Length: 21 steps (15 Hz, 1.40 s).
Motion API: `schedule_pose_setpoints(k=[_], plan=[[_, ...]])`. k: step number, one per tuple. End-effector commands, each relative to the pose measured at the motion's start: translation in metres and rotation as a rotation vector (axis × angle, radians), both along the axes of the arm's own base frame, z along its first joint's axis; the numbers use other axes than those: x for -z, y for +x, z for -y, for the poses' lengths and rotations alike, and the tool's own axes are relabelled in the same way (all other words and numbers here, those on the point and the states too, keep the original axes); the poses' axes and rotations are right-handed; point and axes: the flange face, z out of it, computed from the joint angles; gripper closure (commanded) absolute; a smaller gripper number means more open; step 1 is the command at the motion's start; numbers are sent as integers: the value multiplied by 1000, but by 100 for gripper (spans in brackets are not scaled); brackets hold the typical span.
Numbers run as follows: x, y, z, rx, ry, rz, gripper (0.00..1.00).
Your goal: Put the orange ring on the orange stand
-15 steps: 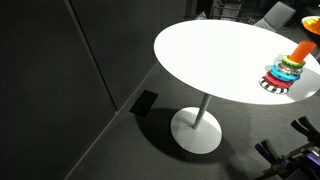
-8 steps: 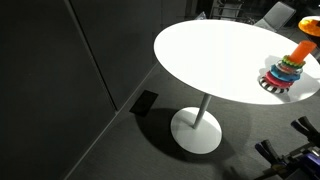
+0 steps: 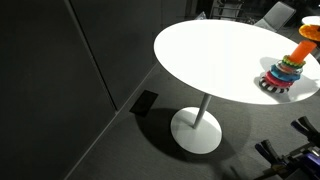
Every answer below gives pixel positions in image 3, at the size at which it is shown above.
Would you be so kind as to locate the dark frame chair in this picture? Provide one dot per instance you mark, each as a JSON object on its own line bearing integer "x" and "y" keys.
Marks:
{"x": 230, "y": 11}

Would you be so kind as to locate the grey chair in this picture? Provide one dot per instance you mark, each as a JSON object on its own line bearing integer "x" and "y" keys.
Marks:
{"x": 278, "y": 15}

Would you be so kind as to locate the orange stacker stand post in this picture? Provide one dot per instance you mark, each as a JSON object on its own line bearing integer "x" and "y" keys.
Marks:
{"x": 301, "y": 50}

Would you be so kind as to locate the black floor plate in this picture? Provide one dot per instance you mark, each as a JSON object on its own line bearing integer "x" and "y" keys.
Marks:
{"x": 144, "y": 103}

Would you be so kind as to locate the white table pedestal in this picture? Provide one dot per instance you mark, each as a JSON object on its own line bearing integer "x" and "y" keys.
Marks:
{"x": 196, "y": 136}

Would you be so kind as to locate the small white round table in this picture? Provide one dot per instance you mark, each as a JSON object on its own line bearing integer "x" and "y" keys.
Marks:
{"x": 311, "y": 20}

